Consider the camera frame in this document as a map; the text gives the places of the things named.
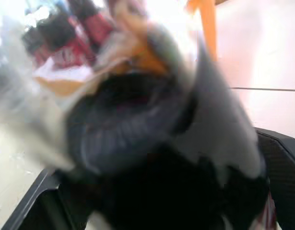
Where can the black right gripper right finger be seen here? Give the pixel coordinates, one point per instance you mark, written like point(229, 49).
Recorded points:
point(285, 172)

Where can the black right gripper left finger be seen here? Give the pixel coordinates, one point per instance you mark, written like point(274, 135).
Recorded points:
point(45, 206)

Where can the orange furniture leg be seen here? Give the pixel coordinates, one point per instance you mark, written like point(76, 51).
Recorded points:
point(208, 26)

